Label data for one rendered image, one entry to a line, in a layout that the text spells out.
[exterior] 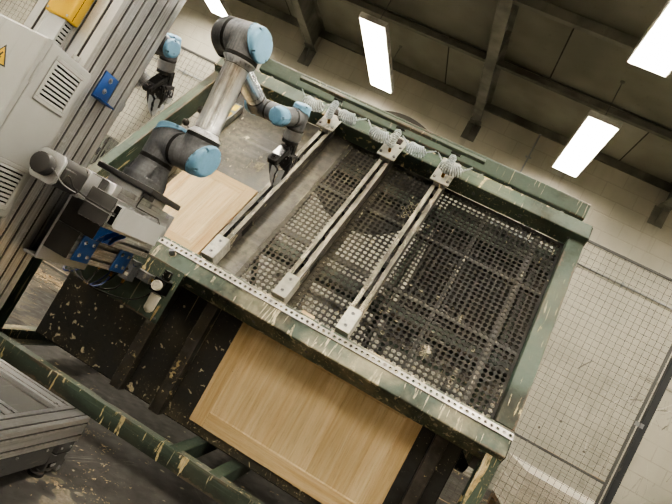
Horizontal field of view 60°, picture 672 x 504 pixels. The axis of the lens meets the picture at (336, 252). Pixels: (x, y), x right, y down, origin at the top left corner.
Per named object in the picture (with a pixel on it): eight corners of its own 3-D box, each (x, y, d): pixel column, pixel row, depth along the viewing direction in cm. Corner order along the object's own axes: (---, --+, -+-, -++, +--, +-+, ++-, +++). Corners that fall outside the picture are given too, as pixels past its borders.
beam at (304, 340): (53, 213, 270) (47, 196, 261) (73, 197, 277) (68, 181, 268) (495, 469, 222) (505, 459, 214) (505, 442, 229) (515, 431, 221)
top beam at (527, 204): (214, 77, 337) (213, 62, 329) (224, 69, 343) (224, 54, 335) (579, 252, 289) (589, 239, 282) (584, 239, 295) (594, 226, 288)
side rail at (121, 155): (73, 197, 277) (68, 181, 268) (215, 86, 342) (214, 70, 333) (83, 203, 275) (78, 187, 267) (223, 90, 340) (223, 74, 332)
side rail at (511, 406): (486, 431, 231) (495, 420, 222) (558, 251, 296) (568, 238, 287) (504, 442, 229) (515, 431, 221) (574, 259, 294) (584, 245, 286)
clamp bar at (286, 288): (267, 298, 249) (269, 264, 230) (388, 147, 319) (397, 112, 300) (287, 309, 247) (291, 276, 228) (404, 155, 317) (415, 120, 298)
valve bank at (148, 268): (43, 263, 240) (73, 213, 243) (64, 269, 254) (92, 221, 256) (139, 322, 230) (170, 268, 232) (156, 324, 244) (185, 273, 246)
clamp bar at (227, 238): (198, 259, 257) (195, 223, 238) (331, 120, 327) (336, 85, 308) (217, 270, 254) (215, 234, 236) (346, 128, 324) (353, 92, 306)
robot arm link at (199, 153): (182, 170, 204) (248, 27, 202) (213, 185, 198) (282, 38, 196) (159, 160, 193) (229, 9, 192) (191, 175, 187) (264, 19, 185)
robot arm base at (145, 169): (150, 187, 191) (165, 161, 192) (113, 167, 194) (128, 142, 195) (169, 199, 206) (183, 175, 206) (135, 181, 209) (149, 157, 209)
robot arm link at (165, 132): (155, 160, 209) (174, 128, 210) (182, 173, 203) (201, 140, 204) (133, 145, 198) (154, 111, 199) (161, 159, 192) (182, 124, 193)
